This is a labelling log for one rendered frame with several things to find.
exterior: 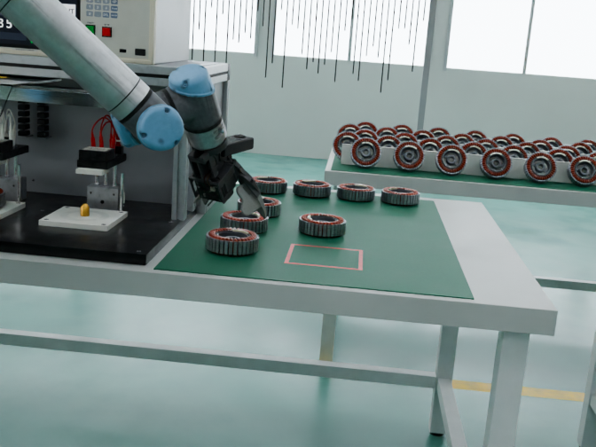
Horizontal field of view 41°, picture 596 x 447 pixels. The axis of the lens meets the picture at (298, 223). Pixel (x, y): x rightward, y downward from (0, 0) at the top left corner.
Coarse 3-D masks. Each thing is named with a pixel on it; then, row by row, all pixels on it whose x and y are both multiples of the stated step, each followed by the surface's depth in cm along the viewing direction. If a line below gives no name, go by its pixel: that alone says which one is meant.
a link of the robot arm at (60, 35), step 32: (0, 0) 119; (32, 0) 120; (32, 32) 122; (64, 32) 123; (64, 64) 125; (96, 64) 125; (96, 96) 128; (128, 96) 128; (128, 128) 131; (160, 128) 129
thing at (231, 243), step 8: (208, 232) 170; (216, 232) 170; (224, 232) 172; (232, 232) 173; (240, 232) 173; (248, 232) 172; (208, 240) 167; (216, 240) 165; (224, 240) 165; (232, 240) 165; (240, 240) 165; (248, 240) 166; (256, 240) 168; (208, 248) 167; (216, 248) 166; (224, 248) 165; (232, 248) 166; (240, 248) 165; (248, 248) 166; (256, 248) 169
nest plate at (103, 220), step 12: (48, 216) 174; (60, 216) 175; (72, 216) 176; (84, 216) 177; (96, 216) 177; (108, 216) 178; (120, 216) 179; (84, 228) 171; (96, 228) 170; (108, 228) 171
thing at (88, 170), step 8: (80, 152) 179; (88, 152) 179; (96, 152) 179; (104, 152) 179; (112, 152) 183; (80, 160) 180; (88, 160) 180; (96, 160) 179; (104, 160) 179; (112, 160) 183; (120, 160) 189; (80, 168) 179; (88, 168) 180; (96, 168) 180; (104, 168) 180; (96, 176) 190; (104, 176) 190; (104, 184) 190
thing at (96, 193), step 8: (96, 184) 190; (112, 184) 192; (120, 184) 193; (88, 192) 189; (96, 192) 189; (104, 192) 189; (112, 192) 189; (88, 200) 190; (96, 200) 189; (104, 200) 189; (112, 200) 189; (104, 208) 190; (112, 208) 189
